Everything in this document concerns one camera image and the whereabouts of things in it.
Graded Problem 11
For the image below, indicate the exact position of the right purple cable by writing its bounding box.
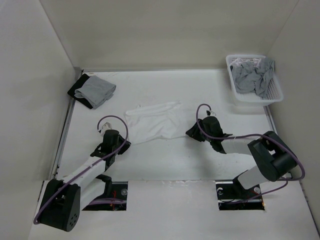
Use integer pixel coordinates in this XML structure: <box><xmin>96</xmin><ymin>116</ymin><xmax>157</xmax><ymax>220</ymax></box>
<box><xmin>195</xmin><ymin>103</ymin><xmax>306</xmax><ymax>205</ymax></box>

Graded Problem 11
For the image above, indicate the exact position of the crumpled grey tank top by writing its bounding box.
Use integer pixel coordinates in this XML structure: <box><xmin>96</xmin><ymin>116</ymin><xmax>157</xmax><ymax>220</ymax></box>
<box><xmin>230</xmin><ymin>57</ymin><xmax>275</xmax><ymax>98</ymax></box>

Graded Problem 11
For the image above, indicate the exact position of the white plastic basket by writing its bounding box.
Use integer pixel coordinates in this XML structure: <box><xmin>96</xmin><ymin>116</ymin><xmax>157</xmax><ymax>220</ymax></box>
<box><xmin>225</xmin><ymin>54</ymin><xmax>284</xmax><ymax>107</ymax></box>

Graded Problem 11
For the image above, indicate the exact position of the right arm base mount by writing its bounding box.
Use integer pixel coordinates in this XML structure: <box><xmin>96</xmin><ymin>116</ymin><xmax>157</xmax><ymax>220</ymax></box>
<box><xmin>215</xmin><ymin>170</ymin><xmax>267</xmax><ymax>211</ymax></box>

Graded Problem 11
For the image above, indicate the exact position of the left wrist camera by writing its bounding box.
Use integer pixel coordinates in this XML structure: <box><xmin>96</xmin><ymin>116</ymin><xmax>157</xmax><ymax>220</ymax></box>
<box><xmin>98</xmin><ymin>122</ymin><xmax>113</xmax><ymax>137</ymax></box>

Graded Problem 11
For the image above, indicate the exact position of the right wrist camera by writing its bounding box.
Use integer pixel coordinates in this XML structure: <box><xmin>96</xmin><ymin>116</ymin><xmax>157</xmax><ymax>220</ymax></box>
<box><xmin>206</xmin><ymin>109</ymin><xmax>217</xmax><ymax>117</ymax></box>

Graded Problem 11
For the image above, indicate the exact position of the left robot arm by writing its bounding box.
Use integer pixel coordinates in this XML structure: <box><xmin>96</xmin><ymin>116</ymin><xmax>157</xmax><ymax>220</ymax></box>
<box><xmin>33</xmin><ymin>129</ymin><xmax>131</xmax><ymax>232</ymax></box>

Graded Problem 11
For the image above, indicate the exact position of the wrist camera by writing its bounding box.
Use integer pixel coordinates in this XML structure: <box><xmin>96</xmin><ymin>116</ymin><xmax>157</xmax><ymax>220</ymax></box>
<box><xmin>98</xmin><ymin>122</ymin><xmax>113</xmax><ymax>137</ymax></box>
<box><xmin>206</xmin><ymin>109</ymin><xmax>217</xmax><ymax>117</ymax></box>

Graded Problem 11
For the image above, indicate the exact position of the aluminium table rail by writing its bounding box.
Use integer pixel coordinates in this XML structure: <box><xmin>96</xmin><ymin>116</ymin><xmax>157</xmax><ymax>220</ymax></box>
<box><xmin>49</xmin><ymin>66</ymin><xmax>84</xmax><ymax>181</ymax></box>
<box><xmin>263</xmin><ymin>106</ymin><xmax>278</xmax><ymax>134</ymax></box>

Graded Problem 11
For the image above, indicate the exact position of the white front cover board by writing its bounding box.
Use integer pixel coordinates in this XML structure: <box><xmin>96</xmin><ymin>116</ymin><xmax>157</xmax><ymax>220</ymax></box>
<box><xmin>29</xmin><ymin>181</ymin><xmax>319</xmax><ymax>240</ymax></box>

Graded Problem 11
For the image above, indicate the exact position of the right aluminium table rail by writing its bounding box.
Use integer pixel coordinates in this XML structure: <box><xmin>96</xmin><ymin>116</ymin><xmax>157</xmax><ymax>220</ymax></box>
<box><xmin>263</xmin><ymin>106</ymin><xmax>278</xmax><ymax>134</ymax></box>

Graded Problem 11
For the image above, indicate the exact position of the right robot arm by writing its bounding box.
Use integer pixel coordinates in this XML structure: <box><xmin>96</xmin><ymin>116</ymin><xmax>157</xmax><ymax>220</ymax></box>
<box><xmin>185</xmin><ymin>116</ymin><xmax>298</xmax><ymax>198</ymax></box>

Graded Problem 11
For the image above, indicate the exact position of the white tank top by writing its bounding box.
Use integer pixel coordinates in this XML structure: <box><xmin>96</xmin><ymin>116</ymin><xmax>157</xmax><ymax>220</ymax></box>
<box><xmin>124</xmin><ymin>101</ymin><xmax>193</xmax><ymax>145</ymax></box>

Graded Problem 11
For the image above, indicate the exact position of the left aluminium table rail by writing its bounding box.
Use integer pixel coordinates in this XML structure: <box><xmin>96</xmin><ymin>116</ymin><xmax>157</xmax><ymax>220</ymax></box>
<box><xmin>49</xmin><ymin>66</ymin><xmax>84</xmax><ymax>181</ymax></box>

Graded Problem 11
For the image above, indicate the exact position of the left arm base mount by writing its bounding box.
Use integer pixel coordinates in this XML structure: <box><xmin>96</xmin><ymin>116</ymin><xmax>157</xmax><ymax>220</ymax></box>
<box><xmin>83</xmin><ymin>174</ymin><xmax>128</xmax><ymax>212</ymax></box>

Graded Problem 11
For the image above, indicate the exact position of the folded grey tank top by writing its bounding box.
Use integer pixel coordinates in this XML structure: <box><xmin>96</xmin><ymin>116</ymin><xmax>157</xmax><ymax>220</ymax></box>
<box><xmin>74</xmin><ymin>75</ymin><xmax>117</xmax><ymax>109</ymax></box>

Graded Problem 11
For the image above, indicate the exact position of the folded black tank top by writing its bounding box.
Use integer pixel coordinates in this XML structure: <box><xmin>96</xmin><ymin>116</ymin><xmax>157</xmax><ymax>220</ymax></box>
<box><xmin>67</xmin><ymin>74</ymin><xmax>93</xmax><ymax>110</ymax></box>

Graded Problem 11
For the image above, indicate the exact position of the pale pink tank top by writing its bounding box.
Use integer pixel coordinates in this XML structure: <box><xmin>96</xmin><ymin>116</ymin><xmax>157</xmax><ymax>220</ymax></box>
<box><xmin>234</xmin><ymin>57</ymin><xmax>262</xmax><ymax>68</ymax></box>

